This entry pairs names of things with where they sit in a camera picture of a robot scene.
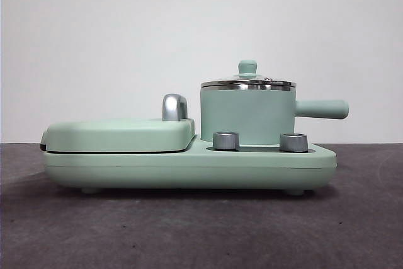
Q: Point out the mint green griddle cover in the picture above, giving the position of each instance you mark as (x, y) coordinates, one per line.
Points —
(110, 136)

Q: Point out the glass lid with green knob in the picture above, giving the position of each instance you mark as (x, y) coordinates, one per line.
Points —
(248, 67)

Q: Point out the mint green breakfast machine base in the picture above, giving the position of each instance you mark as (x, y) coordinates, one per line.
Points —
(189, 171)

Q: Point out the silver control dial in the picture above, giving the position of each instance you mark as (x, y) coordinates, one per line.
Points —
(226, 141)
(292, 143)

